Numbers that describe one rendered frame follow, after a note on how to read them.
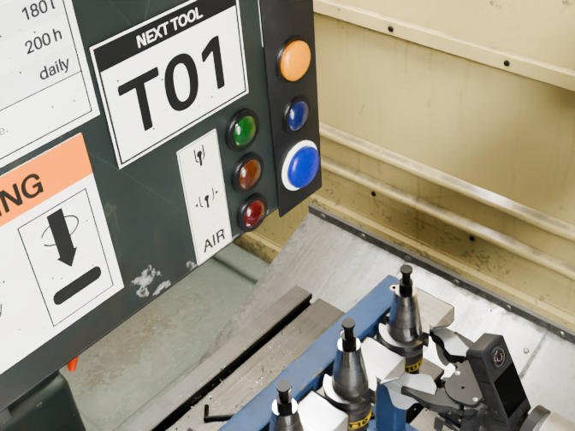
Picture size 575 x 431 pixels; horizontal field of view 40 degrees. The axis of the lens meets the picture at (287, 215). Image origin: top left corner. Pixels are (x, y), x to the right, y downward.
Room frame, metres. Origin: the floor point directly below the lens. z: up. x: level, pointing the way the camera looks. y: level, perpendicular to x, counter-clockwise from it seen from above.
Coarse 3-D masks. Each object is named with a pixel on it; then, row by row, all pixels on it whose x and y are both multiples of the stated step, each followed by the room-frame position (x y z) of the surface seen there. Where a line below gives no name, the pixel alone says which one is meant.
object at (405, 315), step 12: (396, 288) 0.68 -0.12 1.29; (396, 300) 0.66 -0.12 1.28; (408, 300) 0.66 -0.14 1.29; (396, 312) 0.66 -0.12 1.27; (408, 312) 0.66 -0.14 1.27; (396, 324) 0.66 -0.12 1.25; (408, 324) 0.65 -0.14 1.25; (420, 324) 0.66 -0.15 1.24; (396, 336) 0.65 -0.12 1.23; (408, 336) 0.65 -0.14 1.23
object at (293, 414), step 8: (272, 408) 0.51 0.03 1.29; (296, 408) 0.51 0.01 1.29; (272, 416) 0.51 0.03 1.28; (280, 416) 0.50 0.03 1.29; (288, 416) 0.50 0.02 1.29; (296, 416) 0.51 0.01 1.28; (272, 424) 0.51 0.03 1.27; (280, 424) 0.50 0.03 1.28; (288, 424) 0.50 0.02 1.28; (296, 424) 0.50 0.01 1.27
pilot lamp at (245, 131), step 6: (240, 120) 0.40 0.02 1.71; (246, 120) 0.40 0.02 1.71; (252, 120) 0.41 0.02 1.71; (240, 126) 0.40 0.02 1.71; (246, 126) 0.40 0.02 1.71; (252, 126) 0.40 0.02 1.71; (234, 132) 0.40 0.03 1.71; (240, 132) 0.40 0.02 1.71; (246, 132) 0.40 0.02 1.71; (252, 132) 0.40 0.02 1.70; (234, 138) 0.39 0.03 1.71; (240, 138) 0.40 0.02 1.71; (246, 138) 0.40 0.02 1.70; (252, 138) 0.40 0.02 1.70; (240, 144) 0.40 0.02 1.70; (246, 144) 0.40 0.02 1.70
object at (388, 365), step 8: (368, 336) 0.67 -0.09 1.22; (360, 344) 0.66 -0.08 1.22; (368, 344) 0.66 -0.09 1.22; (376, 344) 0.66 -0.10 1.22; (368, 352) 0.64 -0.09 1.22; (376, 352) 0.64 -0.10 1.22; (384, 352) 0.64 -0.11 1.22; (392, 352) 0.64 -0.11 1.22; (368, 360) 0.63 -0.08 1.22; (376, 360) 0.63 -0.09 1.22; (384, 360) 0.63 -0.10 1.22; (392, 360) 0.63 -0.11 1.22; (400, 360) 0.63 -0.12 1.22; (376, 368) 0.62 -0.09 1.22; (384, 368) 0.62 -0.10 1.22; (392, 368) 0.62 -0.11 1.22; (400, 368) 0.62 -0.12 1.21; (376, 376) 0.61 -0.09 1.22; (384, 376) 0.60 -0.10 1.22; (392, 376) 0.60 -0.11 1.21; (400, 376) 0.61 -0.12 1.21
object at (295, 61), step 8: (288, 48) 0.43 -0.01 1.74; (296, 48) 0.43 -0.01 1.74; (304, 48) 0.44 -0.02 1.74; (288, 56) 0.43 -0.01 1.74; (296, 56) 0.43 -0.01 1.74; (304, 56) 0.44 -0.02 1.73; (288, 64) 0.43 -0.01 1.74; (296, 64) 0.43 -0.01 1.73; (304, 64) 0.44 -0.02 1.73; (288, 72) 0.43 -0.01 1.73; (296, 72) 0.43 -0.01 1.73; (304, 72) 0.44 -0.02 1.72
